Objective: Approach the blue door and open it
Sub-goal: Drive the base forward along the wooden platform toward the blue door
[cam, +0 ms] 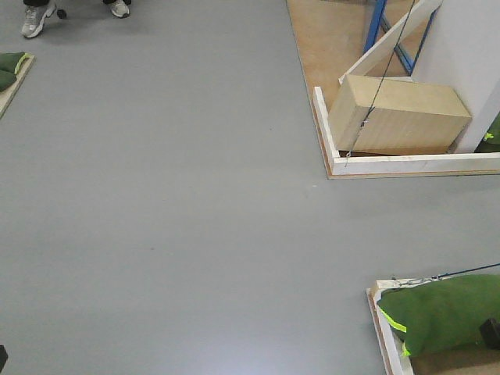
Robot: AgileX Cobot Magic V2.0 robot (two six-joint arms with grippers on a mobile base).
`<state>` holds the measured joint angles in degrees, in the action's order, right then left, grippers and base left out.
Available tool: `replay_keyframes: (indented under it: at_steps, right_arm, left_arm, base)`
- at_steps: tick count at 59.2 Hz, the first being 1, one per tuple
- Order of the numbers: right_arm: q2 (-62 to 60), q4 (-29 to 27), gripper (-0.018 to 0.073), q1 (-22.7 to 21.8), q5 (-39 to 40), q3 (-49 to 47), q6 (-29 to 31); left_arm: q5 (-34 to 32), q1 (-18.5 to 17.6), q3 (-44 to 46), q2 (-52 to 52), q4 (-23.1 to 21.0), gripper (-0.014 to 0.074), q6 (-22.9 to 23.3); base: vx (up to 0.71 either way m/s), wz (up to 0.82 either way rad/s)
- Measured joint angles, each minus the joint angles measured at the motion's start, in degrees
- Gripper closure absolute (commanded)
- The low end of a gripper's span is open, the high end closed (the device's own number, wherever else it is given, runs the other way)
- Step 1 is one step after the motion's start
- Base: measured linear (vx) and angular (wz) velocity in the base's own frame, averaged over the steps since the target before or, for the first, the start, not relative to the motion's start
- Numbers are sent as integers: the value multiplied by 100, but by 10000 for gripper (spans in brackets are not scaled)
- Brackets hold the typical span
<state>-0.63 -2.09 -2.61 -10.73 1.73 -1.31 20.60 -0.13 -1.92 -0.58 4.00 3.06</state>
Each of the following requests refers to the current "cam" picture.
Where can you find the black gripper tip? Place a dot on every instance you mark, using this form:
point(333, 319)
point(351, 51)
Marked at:
point(3, 357)
point(489, 331)

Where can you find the plywood door platform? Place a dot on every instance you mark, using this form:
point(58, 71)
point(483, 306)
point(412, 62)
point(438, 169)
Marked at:
point(328, 36)

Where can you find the lower right plywood platform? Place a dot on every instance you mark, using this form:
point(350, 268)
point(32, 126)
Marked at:
point(473, 361)

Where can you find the green sandbag lower right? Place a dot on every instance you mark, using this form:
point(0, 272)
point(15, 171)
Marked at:
point(442, 315)

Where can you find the beige wooden block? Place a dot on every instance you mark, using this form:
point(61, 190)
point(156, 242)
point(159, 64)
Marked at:
point(395, 117)

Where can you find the plywood base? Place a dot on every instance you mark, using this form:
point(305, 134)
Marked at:
point(8, 94)

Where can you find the green sandbag far left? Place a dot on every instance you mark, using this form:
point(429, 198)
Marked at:
point(11, 63)

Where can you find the white diagonal brace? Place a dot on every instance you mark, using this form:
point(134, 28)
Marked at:
point(417, 13)

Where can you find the grey left sneaker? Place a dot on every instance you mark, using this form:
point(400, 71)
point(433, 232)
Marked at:
point(35, 17)

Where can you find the grey sneaker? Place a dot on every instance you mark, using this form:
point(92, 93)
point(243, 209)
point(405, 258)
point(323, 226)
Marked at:
point(119, 8)
point(35, 17)

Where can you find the grey right sneaker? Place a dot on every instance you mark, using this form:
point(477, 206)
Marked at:
point(119, 8)

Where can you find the white wooden frame rail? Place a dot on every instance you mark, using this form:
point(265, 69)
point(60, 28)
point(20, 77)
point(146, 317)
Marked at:
point(338, 167)

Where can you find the white wall panel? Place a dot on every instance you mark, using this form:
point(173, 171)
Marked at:
point(462, 51)

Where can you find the blue metal frame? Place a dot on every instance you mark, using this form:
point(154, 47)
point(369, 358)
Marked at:
point(380, 17)

